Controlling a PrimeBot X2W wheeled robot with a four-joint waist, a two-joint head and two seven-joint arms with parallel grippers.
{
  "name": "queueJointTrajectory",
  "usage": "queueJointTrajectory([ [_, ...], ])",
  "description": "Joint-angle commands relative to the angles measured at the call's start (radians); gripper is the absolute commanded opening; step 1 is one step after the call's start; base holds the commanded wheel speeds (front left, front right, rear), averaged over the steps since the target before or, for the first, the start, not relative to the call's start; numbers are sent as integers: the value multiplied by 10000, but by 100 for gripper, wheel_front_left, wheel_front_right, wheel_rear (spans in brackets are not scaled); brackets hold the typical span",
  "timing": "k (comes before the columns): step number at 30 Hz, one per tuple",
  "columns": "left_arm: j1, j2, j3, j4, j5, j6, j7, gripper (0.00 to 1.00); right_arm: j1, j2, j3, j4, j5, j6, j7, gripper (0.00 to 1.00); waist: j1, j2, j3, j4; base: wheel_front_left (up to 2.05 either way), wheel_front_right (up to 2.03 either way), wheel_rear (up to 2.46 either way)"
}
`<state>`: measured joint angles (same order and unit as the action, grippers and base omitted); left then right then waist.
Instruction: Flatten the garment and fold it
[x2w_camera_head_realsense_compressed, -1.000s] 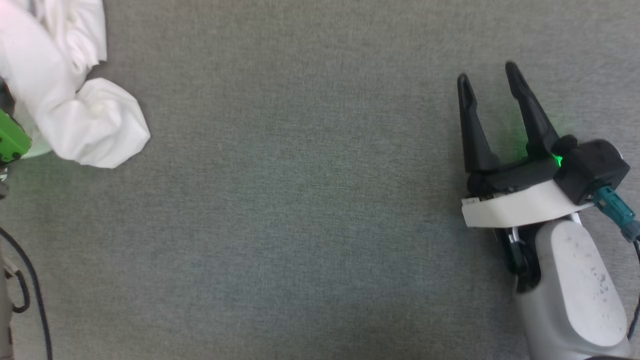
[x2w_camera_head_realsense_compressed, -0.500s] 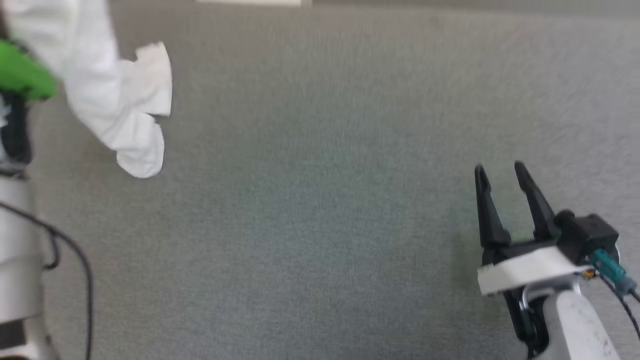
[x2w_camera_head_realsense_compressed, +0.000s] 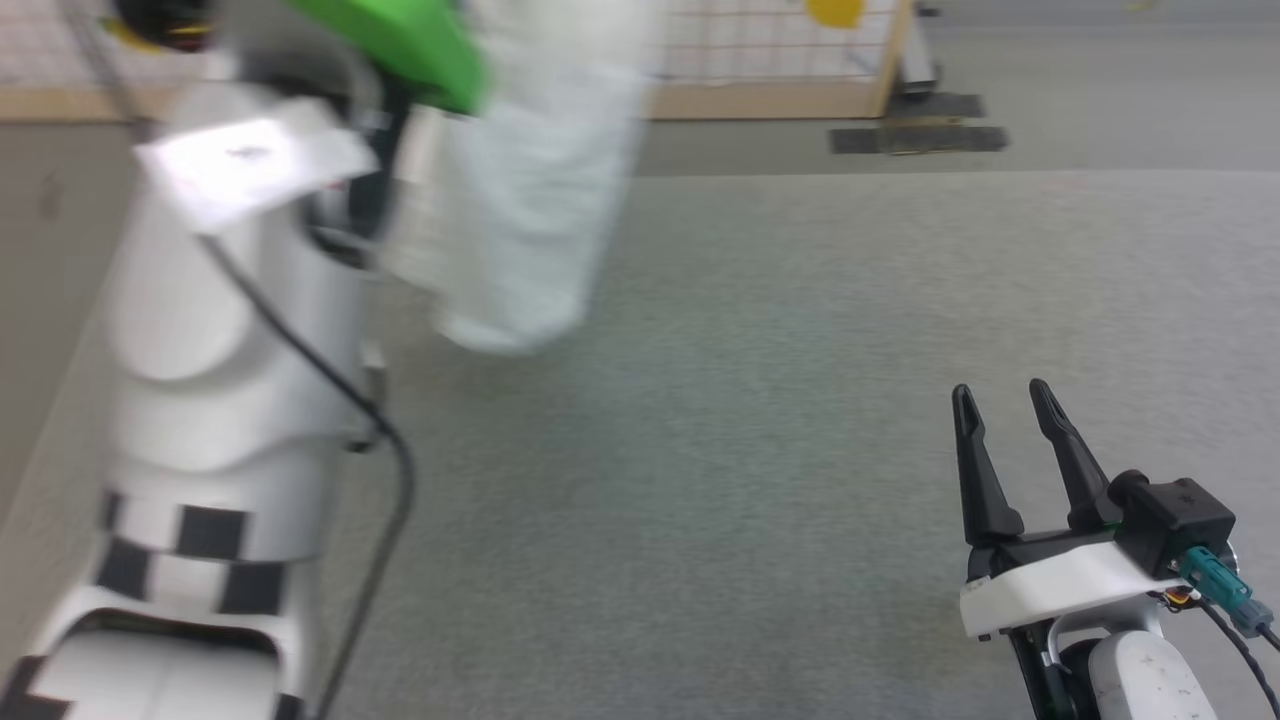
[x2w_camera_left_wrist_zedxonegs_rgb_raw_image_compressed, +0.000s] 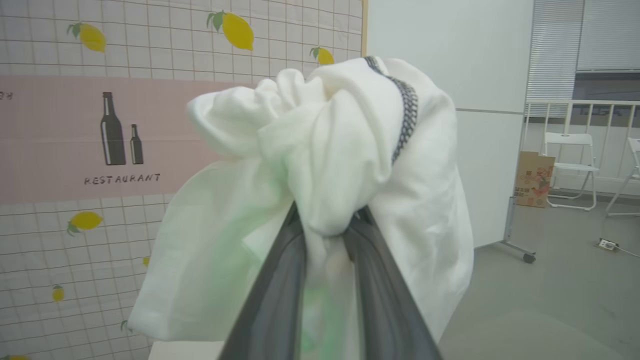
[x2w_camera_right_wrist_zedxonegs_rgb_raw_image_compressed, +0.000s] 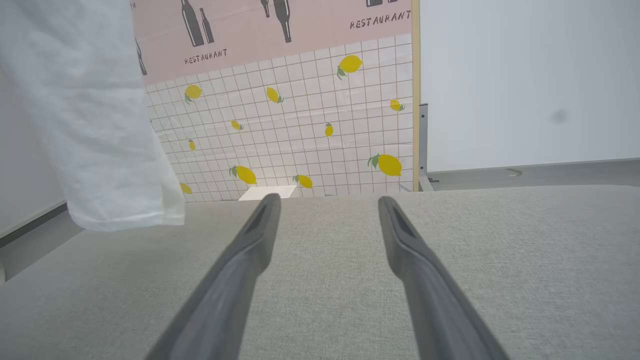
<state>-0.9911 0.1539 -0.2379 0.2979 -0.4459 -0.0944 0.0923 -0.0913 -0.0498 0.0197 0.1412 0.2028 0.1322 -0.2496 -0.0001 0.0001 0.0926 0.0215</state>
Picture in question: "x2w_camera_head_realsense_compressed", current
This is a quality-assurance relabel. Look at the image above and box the grey metal stand foot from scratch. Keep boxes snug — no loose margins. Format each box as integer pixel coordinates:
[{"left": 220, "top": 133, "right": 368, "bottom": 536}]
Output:
[{"left": 898, "top": 0, "right": 943, "bottom": 97}]

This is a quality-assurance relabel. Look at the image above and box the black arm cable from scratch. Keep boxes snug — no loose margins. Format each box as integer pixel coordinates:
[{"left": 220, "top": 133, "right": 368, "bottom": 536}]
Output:
[
  {"left": 1198, "top": 598, "right": 1280, "bottom": 720},
  {"left": 198, "top": 232, "right": 417, "bottom": 720}
]

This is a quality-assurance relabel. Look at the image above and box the wire mesh panel wooden frame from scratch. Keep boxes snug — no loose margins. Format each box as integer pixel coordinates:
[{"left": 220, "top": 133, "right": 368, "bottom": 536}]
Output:
[{"left": 0, "top": 0, "right": 917, "bottom": 123}]

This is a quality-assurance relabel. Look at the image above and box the black round object yellow rim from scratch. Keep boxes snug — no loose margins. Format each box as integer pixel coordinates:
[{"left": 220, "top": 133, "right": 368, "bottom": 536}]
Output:
[{"left": 112, "top": 0, "right": 219, "bottom": 53}]

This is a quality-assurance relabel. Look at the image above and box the teal cable connector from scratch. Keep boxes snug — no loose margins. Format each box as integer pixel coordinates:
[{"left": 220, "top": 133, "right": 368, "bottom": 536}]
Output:
[{"left": 1178, "top": 545, "right": 1277, "bottom": 638}]

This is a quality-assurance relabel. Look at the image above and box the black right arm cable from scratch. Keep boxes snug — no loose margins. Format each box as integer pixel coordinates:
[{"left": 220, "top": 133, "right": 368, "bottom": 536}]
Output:
[{"left": 1198, "top": 598, "right": 1280, "bottom": 720}]

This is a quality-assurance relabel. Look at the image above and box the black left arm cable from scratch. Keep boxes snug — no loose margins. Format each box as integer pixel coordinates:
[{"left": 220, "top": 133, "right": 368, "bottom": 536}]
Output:
[{"left": 198, "top": 232, "right": 417, "bottom": 720}]

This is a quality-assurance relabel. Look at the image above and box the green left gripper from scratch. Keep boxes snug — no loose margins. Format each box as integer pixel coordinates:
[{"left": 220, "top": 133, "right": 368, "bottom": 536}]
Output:
[{"left": 288, "top": 0, "right": 491, "bottom": 243}]

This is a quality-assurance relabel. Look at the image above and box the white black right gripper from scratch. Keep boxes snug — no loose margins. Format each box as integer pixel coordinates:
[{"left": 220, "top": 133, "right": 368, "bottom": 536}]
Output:
[{"left": 950, "top": 378, "right": 1192, "bottom": 720}]

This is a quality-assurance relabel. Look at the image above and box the white t-shirt garment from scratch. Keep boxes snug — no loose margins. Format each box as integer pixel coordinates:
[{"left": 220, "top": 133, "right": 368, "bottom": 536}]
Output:
[{"left": 380, "top": 0, "right": 661, "bottom": 356}]

